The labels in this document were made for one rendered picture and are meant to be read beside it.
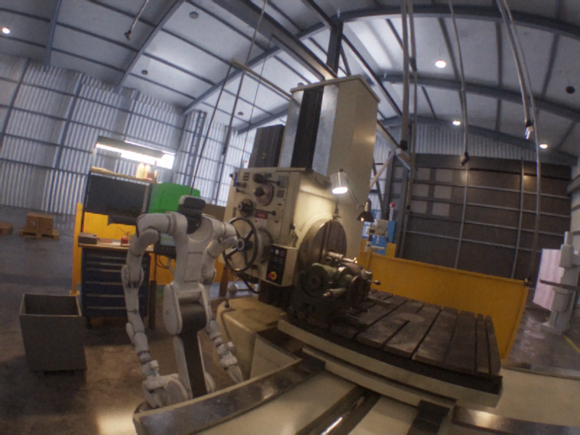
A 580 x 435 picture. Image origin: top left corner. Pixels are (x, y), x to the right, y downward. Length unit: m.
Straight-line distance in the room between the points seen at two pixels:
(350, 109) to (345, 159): 0.51
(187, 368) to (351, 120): 2.30
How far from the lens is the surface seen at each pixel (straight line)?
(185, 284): 1.28
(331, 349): 1.46
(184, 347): 1.36
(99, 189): 3.31
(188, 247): 1.21
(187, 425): 1.07
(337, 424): 1.23
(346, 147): 2.43
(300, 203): 1.80
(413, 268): 3.85
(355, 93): 2.64
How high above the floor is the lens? 1.52
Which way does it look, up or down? 1 degrees up
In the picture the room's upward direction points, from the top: 10 degrees clockwise
